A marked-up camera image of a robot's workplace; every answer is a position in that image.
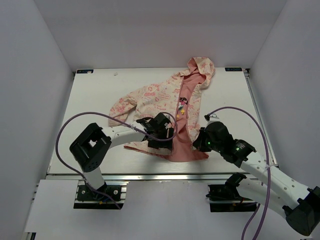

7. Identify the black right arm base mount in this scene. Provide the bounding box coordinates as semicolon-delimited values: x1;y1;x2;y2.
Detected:
205;173;258;213

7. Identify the pink cream printed hooded jacket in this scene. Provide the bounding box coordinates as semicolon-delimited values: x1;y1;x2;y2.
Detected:
109;57;215;162

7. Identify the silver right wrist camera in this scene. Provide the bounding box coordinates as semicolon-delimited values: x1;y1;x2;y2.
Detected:
204;113;220;124

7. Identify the aluminium right table rail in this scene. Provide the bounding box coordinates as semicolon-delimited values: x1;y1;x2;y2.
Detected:
242;68;279;167

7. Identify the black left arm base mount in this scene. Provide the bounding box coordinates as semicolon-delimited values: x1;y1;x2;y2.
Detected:
73;183;127;210

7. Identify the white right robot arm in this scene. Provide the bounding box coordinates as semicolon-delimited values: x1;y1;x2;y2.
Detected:
193;121;320;236

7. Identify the blue label sticker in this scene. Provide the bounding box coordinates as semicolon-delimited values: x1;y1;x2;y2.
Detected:
76;69;94;74
224;67;243;72

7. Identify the blue label sticker right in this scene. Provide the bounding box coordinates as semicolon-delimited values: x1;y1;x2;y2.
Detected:
224;67;243;72

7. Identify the blue label sticker left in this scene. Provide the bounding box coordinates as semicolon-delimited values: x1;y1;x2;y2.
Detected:
76;69;94;74

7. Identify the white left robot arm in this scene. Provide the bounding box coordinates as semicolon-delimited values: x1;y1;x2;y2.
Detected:
69;112;174;200

